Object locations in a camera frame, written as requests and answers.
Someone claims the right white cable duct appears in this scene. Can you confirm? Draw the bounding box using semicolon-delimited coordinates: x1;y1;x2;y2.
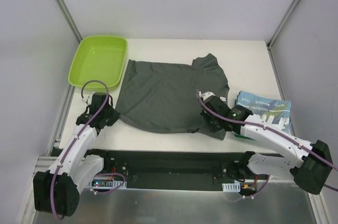
222;182;241;193

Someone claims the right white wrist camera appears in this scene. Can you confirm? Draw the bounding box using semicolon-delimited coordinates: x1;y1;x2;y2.
197;91;215;101

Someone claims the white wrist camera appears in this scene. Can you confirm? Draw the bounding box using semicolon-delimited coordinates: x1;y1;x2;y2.
197;91;215;101
81;91;96;105

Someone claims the aluminium frame post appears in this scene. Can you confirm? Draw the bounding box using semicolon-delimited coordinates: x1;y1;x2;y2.
55;0;82;43
267;0;302;50

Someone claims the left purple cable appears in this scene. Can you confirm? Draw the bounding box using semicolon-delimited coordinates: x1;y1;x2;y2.
50;80;126;220

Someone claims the purple cable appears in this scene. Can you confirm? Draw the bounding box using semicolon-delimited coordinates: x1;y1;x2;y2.
50;80;126;220
195;89;338;202

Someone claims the left aluminium frame post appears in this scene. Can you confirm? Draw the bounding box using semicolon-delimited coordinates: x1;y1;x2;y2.
55;0;82;43

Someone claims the right aluminium frame post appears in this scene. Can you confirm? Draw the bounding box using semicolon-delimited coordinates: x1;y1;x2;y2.
267;0;302;50

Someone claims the left white cable duct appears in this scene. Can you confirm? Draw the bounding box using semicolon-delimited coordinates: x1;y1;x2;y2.
85;178;127;190

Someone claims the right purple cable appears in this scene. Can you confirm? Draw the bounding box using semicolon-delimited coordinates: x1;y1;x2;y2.
195;89;338;202

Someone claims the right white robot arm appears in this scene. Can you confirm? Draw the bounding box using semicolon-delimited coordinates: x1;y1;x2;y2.
196;91;337;195

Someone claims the white cable duct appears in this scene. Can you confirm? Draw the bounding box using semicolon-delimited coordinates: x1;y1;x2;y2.
222;182;241;193
85;178;127;190

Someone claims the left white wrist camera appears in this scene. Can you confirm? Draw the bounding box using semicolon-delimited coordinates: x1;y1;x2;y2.
81;91;96;105

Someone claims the dark grey t shirt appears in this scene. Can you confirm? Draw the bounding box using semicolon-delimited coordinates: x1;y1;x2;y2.
116;54;230;141

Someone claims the lime green plastic bin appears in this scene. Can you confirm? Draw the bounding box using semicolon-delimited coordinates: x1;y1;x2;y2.
68;35;128;90

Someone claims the folded green t shirt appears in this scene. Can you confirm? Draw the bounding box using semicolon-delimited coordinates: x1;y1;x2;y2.
233;133;251;139

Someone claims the folded blue printed t shirt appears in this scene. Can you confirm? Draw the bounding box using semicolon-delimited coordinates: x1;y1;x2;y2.
235;91;292;133

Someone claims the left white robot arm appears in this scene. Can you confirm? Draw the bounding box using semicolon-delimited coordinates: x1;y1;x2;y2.
33;92;119;219

